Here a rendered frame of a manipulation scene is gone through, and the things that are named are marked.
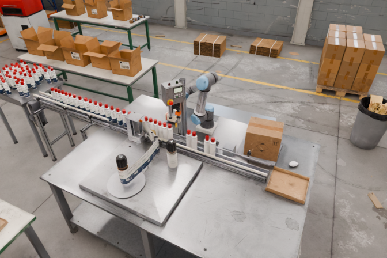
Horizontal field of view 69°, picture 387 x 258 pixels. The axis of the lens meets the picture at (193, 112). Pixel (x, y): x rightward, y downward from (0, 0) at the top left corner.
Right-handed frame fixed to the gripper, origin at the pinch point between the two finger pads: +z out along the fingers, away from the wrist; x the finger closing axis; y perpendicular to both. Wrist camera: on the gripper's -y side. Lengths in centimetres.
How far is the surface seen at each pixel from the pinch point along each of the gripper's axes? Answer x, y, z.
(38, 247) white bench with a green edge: -155, -46, 46
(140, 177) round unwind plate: -89, 15, 1
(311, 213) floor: 6, 160, 87
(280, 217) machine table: -75, 127, 5
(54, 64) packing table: 59, -238, 17
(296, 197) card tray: -53, 135, 5
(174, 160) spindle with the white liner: -70, 36, -10
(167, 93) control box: -38, 15, -52
